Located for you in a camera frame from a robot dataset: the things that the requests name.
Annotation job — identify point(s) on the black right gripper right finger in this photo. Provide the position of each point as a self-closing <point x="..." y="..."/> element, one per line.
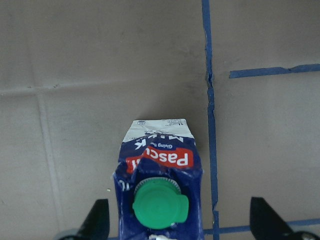
<point x="266" y="224"/>

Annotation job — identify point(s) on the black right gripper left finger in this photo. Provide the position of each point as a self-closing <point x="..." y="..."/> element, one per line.
<point x="96" y="226"/>

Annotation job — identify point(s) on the blue white milk carton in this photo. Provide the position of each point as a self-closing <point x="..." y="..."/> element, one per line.
<point x="158" y="182"/>

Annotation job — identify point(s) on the brown paper table mat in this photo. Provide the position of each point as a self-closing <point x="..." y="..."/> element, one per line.
<point x="75" y="74"/>

